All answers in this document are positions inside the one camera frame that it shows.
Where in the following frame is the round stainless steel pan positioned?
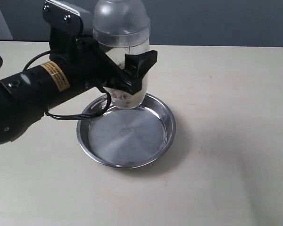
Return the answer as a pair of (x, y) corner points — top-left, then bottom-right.
(76, 94), (176, 169)

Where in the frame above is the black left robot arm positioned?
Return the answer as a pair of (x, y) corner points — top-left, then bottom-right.
(0, 28), (158, 145)

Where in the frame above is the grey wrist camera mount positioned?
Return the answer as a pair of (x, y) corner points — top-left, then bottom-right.
(42, 0), (93, 37)

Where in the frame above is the clear plastic shaker bottle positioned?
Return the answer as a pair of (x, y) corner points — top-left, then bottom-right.
(92, 0), (151, 109)

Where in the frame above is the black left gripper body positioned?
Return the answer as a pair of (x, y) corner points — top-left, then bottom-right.
(41, 24), (143, 94)

